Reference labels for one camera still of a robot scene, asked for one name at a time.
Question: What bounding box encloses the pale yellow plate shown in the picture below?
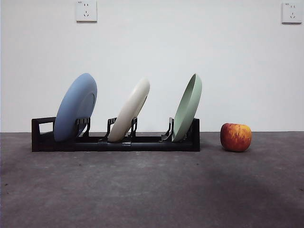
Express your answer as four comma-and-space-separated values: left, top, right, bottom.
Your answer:
109, 77, 151, 143

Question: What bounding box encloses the red yellow apple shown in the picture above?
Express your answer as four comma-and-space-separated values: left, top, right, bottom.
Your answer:
220, 123, 253, 152

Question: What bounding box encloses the black plate rack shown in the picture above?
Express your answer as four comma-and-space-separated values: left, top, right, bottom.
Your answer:
31, 116, 200, 152

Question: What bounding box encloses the green plate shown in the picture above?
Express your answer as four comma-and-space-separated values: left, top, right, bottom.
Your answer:
172, 73, 203, 143

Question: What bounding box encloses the blue plate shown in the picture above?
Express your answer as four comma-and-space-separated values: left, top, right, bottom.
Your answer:
53, 73, 98, 143

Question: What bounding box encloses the white wall socket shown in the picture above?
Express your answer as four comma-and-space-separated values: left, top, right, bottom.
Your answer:
76, 0, 98, 23
281, 2, 299, 24

